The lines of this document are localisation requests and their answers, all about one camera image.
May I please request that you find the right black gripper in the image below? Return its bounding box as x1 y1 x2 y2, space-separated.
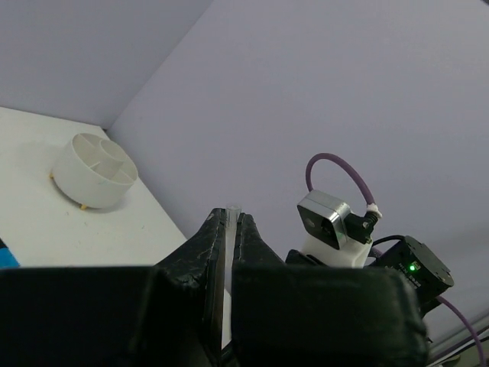
286 235 454 306

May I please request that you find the clear pen cap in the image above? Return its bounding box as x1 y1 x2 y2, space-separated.
222 203 241 348

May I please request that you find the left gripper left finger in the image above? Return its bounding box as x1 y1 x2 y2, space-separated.
1 209 225 366

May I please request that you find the white round divided organizer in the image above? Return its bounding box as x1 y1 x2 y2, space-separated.
50 133 138 209

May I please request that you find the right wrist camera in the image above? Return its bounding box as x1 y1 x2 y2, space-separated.
297 190 381 268

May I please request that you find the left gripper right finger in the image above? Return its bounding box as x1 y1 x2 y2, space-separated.
231 214 428 366

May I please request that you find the blue black highlighter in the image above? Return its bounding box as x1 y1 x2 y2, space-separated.
0 239 20 268

